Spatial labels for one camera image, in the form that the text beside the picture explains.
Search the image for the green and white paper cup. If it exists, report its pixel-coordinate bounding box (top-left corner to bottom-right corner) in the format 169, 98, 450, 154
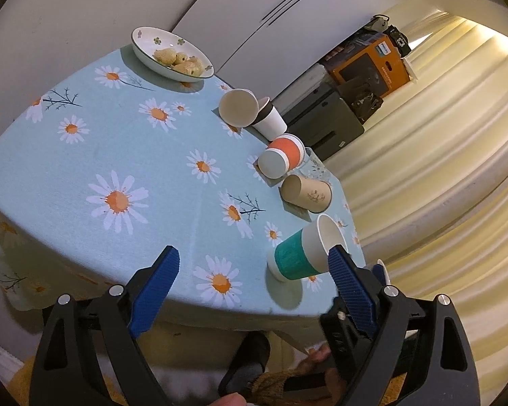
267, 213, 348, 282

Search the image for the kraft brown paper cup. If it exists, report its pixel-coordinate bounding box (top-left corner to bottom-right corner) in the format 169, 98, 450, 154
280, 174, 332, 213

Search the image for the clear glass cup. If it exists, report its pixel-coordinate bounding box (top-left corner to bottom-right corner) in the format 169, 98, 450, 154
298, 147, 331, 183

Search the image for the orange and white paper cup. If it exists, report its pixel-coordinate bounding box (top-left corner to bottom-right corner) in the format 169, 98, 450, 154
257, 133, 305, 180

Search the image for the black and white paper cup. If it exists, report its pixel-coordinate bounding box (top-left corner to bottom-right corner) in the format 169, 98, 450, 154
251, 96, 287, 141

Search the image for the pink and white paper cup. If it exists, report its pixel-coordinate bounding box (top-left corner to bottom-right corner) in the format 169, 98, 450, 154
218, 89, 259, 128

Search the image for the person's right hand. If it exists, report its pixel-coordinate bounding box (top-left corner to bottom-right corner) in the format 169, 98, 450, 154
295, 343, 346, 405

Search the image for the person's left hand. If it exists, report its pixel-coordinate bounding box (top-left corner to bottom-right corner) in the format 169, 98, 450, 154
209, 392, 248, 406

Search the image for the brown ceramic mug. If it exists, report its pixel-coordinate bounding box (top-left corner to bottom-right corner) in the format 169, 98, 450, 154
376, 258, 391, 286

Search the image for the cream curtain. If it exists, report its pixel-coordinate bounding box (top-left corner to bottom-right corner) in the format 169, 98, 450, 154
326, 0, 508, 405

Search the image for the black printer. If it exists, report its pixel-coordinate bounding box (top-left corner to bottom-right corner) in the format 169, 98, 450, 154
274, 64, 364, 160

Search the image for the orange cardboard box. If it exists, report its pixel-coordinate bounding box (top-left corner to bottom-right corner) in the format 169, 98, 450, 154
320, 32, 410, 97

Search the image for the daisy print blue tablecloth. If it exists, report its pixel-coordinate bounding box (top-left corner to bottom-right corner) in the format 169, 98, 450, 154
0, 47, 335, 330

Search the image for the pile of pastries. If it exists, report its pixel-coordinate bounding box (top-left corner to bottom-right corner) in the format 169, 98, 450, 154
153, 48, 205, 76

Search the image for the white floral plate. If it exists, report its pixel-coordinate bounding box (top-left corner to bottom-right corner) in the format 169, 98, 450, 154
131, 27, 214, 84

